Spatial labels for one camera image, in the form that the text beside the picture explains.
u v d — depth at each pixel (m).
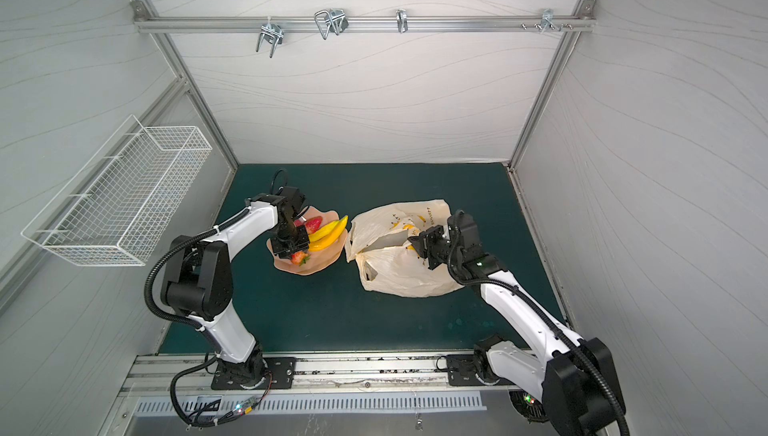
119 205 0.69
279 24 0.83
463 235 0.60
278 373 0.73
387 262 0.73
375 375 0.74
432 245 0.72
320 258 0.93
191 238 0.48
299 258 0.88
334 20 0.77
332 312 0.83
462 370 0.73
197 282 0.47
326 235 0.96
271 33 0.79
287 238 0.76
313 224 0.95
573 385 0.39
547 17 0.76
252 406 0.69
